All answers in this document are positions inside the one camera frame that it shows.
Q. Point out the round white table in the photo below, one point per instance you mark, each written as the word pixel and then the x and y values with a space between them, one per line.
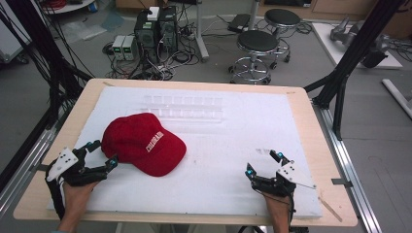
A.
pixel 69 6

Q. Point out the white cabinet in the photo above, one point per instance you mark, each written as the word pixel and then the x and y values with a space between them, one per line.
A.
pixel 11 39

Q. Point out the black metal frame post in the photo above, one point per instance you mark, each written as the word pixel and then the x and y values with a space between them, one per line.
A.
pixel 55 58
pixel 353 51

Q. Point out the white floor board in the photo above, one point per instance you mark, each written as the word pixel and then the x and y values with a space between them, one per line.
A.
pixel 327 42

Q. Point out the clear plastic sheet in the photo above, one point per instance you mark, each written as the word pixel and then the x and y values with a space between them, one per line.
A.
pixel 84 30

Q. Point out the white box on computer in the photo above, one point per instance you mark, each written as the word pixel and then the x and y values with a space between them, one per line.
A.
pixel 153 13

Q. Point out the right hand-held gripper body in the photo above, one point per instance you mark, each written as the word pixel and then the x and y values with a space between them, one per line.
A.
pixel 291 173

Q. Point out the person's right hand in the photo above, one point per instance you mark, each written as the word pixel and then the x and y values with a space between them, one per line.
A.
pixel 278 205

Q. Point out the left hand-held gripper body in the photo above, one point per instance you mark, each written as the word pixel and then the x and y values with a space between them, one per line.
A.
pixel 63 163

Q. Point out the aluminium rail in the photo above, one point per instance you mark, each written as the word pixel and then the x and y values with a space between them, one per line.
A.
pixel 353 181
pixel 26 161

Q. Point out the clear plastic tray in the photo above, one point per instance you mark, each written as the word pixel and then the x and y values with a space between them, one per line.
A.
pixel 184 108

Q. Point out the red baseball cap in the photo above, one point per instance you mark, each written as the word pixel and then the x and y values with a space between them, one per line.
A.
pixel 139 142

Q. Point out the black round stool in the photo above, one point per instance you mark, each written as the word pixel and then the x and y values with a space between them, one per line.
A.
pixel 257 42
pixel 282 16

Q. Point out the black computer tower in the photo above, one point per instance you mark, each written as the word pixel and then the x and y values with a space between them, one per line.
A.
pixel 146 37
pixel 168 29

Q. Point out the white foam mat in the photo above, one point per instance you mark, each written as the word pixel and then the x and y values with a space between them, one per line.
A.
pixel 220 161

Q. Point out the grey desk leg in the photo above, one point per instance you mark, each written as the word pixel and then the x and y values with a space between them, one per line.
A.
pixel 201 32

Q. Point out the black flat box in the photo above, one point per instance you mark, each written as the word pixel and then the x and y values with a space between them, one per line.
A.
pixel 239 22

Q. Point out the white pipe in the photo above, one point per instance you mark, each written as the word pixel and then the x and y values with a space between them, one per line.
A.
pixel 396 97

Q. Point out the person's left hand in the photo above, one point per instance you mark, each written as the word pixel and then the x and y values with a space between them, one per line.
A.
pixel 76 197

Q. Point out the grey bench power supply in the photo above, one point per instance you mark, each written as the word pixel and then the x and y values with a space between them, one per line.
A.
pixel 130 48
pixel 118 47

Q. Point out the grey metal bracket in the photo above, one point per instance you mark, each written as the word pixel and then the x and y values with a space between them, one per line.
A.
pixel 341 182
pixel 40 167

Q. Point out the thin wooden stick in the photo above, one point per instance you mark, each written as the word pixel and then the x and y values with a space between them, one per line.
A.
pixel 330 209

